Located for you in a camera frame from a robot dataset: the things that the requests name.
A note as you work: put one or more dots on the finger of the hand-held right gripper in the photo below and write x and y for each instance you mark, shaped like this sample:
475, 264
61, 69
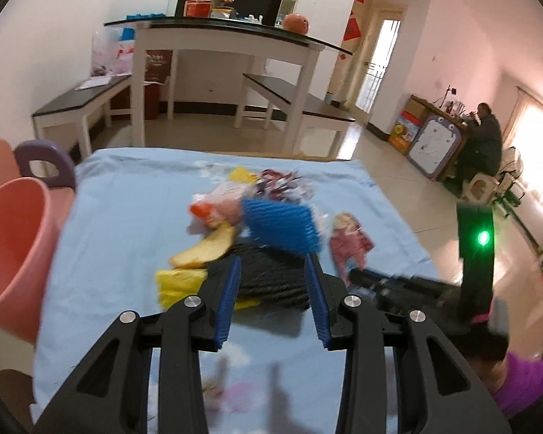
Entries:
389, 289

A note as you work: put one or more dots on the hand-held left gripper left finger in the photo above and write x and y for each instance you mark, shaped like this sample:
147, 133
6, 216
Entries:
228, 294

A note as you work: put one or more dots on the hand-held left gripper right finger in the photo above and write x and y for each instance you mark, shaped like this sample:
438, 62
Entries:
316, 303

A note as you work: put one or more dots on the black foam net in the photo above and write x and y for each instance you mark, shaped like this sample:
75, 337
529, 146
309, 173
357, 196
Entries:
271, 275

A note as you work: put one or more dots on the yellow foam net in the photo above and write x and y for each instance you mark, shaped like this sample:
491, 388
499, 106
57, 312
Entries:
178, 285

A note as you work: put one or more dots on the pink printed wrapper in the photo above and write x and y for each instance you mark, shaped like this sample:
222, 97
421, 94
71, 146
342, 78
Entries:
350, 239

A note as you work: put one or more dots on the blue foam net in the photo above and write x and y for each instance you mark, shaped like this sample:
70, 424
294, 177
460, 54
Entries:
276, 224

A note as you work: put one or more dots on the orange pink clear wrapper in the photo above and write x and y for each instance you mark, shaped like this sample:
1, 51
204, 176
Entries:
224, 205

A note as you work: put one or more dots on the small yellow wrapper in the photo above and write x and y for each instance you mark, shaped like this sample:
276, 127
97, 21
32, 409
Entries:
242, 175

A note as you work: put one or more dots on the red white wrapper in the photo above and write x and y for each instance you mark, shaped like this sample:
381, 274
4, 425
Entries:
283, 183

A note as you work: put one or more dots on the pink plastic bucket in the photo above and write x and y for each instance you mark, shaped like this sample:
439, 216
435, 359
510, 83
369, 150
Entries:
13, 244

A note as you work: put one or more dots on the person's right forearm purple sleeve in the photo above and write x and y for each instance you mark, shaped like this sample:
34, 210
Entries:
529, 384

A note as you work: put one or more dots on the small plastic stool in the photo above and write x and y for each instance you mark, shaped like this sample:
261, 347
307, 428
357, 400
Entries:
479, 185

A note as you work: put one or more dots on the white floor fan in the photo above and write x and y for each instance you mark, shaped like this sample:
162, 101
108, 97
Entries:
512, 162

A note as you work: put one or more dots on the child drawing board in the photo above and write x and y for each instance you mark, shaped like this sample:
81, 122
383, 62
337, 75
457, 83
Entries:
432, 144

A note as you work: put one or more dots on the light blue cloth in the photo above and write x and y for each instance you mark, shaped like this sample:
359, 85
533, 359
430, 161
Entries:
126, 217

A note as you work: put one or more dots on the colourful fruit carton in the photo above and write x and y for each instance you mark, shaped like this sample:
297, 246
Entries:
402, 133

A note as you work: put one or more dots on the wooden desk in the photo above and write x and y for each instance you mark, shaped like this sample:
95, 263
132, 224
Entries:
427, 106

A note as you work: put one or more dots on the small teal cup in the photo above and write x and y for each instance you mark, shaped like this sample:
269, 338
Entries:
330, 98

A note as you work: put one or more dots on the red carton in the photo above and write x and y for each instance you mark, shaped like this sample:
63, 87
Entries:
151, 101

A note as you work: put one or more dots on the white bench with black top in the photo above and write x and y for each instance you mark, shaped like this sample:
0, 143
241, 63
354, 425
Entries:
72, 99
276, 86

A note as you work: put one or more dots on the balcony door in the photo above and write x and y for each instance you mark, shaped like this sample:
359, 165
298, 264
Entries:
384, 58

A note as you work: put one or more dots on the pink and purple child chair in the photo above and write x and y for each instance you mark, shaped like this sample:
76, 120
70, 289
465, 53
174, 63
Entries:
40, 149

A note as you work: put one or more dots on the dark red paper bag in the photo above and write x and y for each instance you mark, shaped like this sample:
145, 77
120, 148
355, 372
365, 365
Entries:
158, 65

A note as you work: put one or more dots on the white paper sheet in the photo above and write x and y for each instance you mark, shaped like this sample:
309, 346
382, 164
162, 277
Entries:
92, 83

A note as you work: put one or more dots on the white table with black top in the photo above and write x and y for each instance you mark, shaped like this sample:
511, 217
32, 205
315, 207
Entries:
235, 40

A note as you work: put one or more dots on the red white plastic bag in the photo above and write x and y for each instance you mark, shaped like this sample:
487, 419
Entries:
126, 54

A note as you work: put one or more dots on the clear plastic bag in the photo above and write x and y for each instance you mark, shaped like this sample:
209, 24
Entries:
102, 52

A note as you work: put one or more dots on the orange round ornament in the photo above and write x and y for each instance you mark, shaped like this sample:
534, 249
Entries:
296, 22

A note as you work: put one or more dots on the yellow lidded bowl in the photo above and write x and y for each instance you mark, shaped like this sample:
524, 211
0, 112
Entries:
221, 12

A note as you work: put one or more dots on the red gift box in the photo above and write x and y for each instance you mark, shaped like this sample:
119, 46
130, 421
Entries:
198, 8

